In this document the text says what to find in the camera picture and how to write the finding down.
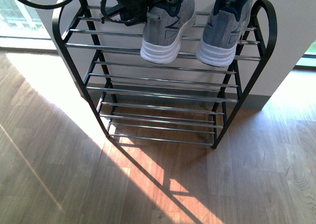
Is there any dark framed floor window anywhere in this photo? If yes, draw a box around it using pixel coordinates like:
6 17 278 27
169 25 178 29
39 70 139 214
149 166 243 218
0 0 56 51

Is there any black metal shoe rack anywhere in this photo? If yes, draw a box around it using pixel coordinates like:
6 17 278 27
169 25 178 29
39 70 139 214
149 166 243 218
52 0 277 149

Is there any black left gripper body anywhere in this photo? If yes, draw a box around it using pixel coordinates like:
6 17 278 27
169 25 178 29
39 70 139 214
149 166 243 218
98 0 178 27

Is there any grey knit sneaker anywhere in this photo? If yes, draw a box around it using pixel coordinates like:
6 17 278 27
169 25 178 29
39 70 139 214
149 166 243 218
140 0 196 64
196 0 253 67

